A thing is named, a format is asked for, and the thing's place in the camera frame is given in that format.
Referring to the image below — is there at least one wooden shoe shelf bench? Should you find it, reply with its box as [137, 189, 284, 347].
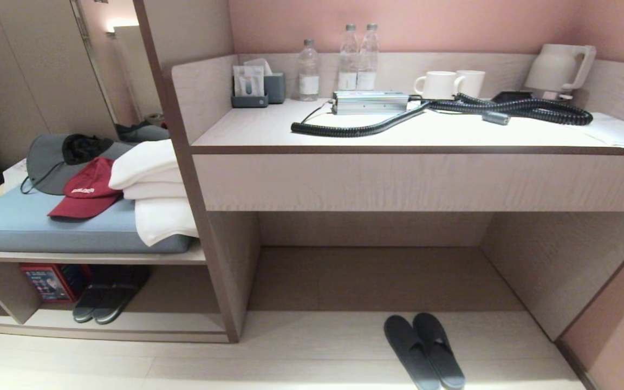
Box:
[0, 241, 230, 343]

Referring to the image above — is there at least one wooden desk unit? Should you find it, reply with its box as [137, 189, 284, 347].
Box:
[133, 0, 624, 343]

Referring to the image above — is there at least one silver power supply box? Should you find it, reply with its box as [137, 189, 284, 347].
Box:
[331, 90, 411, 115]

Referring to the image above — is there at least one grey tissue box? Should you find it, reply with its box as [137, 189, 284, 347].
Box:
[244, 58, 287, 105]

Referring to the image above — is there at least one clear plastic water bottle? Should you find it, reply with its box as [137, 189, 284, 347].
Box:
[298, 38, 320, 102]
[337, 24, 360, 92]
[356, 23, 380, 92]

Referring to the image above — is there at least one grey tray with sachets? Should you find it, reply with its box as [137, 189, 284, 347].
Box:
[231, 65, 269, 108]

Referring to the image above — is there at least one folded white towel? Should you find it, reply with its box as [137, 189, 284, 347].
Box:
[134, 197, 200, 248]
[108, 139, 183, 191]
[122, 181, 188, 201]

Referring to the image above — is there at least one white ceramic mug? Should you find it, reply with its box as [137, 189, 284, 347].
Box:
[414, 71, 465, 101]
[456, 70, 486, 99]

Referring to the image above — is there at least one dark grey slipper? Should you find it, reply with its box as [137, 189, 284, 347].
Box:
[383, 315, 441, 390]
[92, 284, 142, 326]
[413, 312, 466, 390]
[72, 284, 103, 324]

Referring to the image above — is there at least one red baseball cap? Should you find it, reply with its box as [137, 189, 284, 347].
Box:
[48, 157, 124, 220]

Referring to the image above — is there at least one black cloth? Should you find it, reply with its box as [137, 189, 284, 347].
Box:
[62, 134, 114, 166]

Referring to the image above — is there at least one grey sun hat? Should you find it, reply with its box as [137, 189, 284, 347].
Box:
[20, 134, 135, 196]

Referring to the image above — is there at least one white electric kettle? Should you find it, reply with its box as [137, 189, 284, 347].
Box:
[524, 44, 597, 101]

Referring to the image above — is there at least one red box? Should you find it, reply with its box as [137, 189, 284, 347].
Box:
[19, 263, 92, 303]

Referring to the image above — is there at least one blue bench cushion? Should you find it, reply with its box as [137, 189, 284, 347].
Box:
[0, 184, 194, 254]

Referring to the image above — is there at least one white paper sheet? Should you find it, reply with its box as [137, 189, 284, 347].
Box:
[577, 112, 624, 149]

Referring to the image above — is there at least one black corrugated cable hose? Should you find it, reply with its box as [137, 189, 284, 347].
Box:
[290, 93, 594, 138]

